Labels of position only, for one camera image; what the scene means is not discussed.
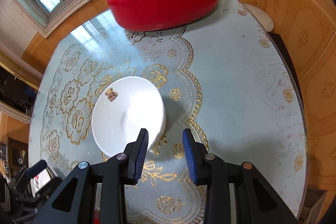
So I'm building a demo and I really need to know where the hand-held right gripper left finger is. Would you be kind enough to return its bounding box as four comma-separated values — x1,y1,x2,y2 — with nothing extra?
33,128,150,224

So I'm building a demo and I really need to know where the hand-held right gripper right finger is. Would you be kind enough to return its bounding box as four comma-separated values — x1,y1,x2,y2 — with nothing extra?
182,128,302,224

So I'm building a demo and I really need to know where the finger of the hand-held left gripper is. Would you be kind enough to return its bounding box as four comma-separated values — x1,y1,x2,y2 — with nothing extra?
26,159,49,179

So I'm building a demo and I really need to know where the white bowl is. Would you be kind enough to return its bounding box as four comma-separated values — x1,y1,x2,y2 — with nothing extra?
91,76,166,157

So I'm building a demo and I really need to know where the floral lace tablecloth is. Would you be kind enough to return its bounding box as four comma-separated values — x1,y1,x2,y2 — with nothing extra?
29,0,308,224

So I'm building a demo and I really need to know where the dark wooden cabinet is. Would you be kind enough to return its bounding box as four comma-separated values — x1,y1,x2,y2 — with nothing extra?
0,61,40,161

